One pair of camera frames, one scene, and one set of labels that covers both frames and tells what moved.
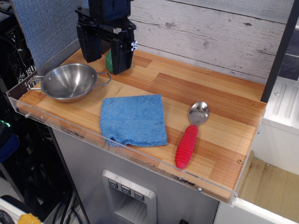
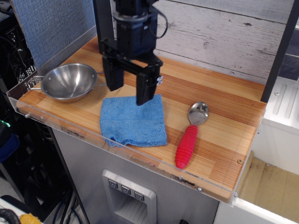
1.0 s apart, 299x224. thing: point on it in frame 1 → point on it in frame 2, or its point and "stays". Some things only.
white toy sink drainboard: [277, 143] stays
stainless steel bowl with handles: [69, 82] stays
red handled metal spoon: [198, 112] stays
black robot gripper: [106, 19] → [134, 47]
